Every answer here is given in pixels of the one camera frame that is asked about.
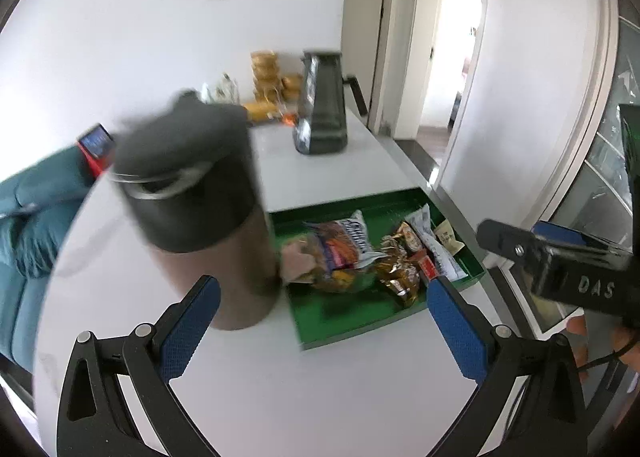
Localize clear plastic snack bag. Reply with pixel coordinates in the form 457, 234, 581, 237
295, 210, 388, 294

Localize white bag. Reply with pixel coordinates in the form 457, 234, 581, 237
202, 73, 240, 105

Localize black cord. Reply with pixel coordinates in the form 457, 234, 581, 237
577, 344, 633, 374

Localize red device with screen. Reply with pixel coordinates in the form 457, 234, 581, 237
77, 124, 117, 180

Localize teal sofa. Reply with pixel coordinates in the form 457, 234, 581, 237
0, 144, 101, 373

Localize pale pink snack packet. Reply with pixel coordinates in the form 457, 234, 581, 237
281, 243, 321, 284

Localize small beige snack packet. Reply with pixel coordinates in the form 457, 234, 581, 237
432, 220, 463, 255

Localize yellow packet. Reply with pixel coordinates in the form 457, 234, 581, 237
244, 102, 278, 125

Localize wooden door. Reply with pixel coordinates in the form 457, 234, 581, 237
345, 0, 388, 123

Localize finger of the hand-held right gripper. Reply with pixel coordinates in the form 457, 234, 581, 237
475, 220, 551, 269
531, 221, 632, 254

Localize green tray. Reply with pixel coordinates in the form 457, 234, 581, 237
267, 187, 488, 352

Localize person's right hand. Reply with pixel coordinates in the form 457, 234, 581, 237
566, 314, 640, 375

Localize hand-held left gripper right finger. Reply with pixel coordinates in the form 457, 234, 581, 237
426, 275, 589, 457

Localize stack of gold bowls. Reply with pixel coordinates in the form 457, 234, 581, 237
250, 50, 303, 105

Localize white silver snack packet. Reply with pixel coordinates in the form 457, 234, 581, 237
406, 204, 468, 283

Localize brown canister with dark lid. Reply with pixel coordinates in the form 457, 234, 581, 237
111, 91, 283, 332

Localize brown gold snack packet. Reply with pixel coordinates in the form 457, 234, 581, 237
375, 222, 426, 309

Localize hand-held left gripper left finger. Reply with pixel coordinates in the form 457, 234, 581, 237
56, 275, 222, 457

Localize dark glass pitcher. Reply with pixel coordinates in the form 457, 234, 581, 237
291, 50, 370, 155

